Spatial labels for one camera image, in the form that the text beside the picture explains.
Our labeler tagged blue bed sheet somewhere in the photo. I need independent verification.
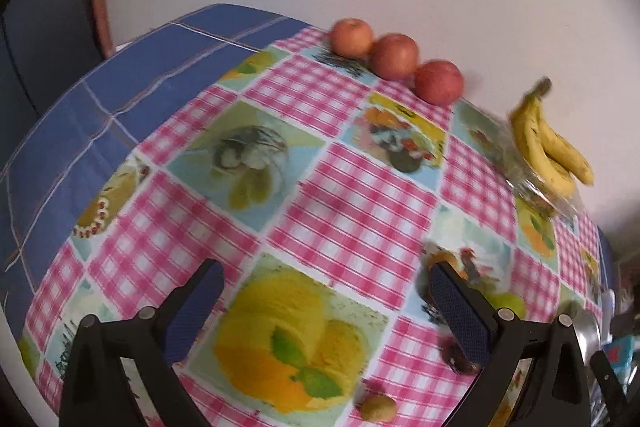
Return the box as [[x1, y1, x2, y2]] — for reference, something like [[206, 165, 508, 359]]
[[1, 3, 307, 338]]

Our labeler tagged lower yellow banana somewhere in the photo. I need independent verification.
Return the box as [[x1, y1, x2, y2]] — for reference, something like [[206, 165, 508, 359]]
[[509, 94, 575, 197]]

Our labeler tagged pink checkered fruit tablecloth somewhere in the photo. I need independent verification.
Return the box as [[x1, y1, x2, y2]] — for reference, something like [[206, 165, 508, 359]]
[[17, 27, 602, 426]]

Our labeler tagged yellow banana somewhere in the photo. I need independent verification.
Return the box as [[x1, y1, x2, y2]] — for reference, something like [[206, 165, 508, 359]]
[[509, 94, 575, 197], [538, 108, 594, 186]]

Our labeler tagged steel round tray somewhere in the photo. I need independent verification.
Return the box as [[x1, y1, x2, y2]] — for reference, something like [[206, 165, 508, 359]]
[[563, 303, 601, 364]]

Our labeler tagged clear plastic fruit container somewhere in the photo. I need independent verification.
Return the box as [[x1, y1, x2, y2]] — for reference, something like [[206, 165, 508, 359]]
[[497, 122, 584, 219]]

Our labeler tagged upper yellow banana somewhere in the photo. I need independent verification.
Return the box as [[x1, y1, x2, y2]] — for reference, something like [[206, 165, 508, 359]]
[[538, 108, 594, 186]]

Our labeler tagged red apple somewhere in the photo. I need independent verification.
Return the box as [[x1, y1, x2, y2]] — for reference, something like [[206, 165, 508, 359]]
[[369, 34, 420, 81], [414, 60, 464, 106]]

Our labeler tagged large green guava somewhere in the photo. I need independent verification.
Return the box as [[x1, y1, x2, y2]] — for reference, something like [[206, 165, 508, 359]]
[[486, 291, 526, 320]]

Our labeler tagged teal plastic box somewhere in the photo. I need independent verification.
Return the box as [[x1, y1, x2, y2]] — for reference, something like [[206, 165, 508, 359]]
[[603, 335, 634, 376]]

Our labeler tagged orange mandarin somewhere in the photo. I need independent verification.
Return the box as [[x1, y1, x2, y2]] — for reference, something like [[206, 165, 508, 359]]
[[422, 251, 461, 272]]

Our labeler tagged small yellow-brown fruit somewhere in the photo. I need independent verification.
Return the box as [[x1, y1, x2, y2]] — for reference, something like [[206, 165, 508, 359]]
[[359, 395, 398, 423]]

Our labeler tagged right red apple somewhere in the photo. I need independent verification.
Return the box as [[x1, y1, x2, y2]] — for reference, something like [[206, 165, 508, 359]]
[[414, 60, 464, 106]]

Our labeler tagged left orange-red apple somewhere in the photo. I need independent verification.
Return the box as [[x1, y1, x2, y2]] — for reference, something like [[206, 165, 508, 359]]
[[329, 17, 374, 60]]

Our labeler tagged middle red apple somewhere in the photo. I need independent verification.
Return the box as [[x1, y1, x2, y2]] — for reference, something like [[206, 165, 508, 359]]
[[369, 34, 420, 81]]

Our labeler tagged dark brown avocado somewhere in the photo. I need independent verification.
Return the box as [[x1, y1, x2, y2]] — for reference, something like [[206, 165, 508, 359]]
[[442, 337, 480, 376]]

